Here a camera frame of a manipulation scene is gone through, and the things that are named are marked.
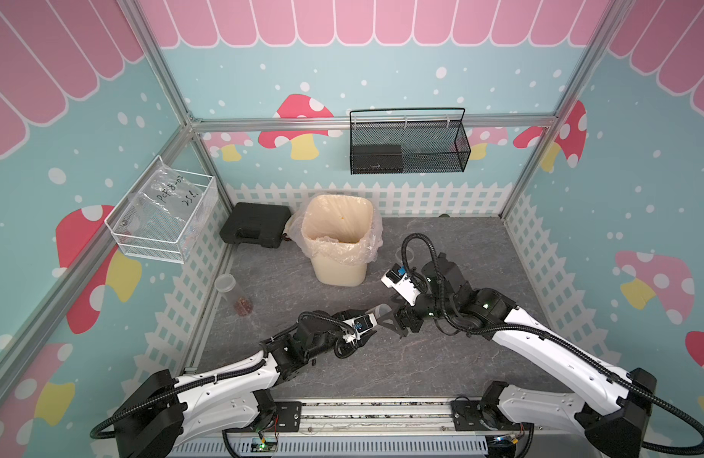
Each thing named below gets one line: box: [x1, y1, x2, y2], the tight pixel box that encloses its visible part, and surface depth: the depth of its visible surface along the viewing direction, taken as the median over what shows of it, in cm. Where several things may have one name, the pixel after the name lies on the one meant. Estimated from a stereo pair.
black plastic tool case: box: [219, 202, 292, 249], surface depth 115 cm
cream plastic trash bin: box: [300, 193, 374, 288], surface depth 92 cm
